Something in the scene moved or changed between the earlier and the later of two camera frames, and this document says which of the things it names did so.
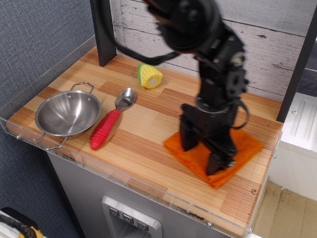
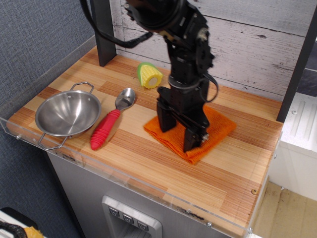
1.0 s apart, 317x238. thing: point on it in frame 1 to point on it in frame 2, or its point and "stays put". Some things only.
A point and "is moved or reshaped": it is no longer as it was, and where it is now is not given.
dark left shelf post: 102,22 stays put
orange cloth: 195,160 is moved or reshaped
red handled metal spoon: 124,98 stays put
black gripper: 213,128 to 190,99
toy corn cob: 149,76 stays put
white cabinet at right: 294,163 stays put
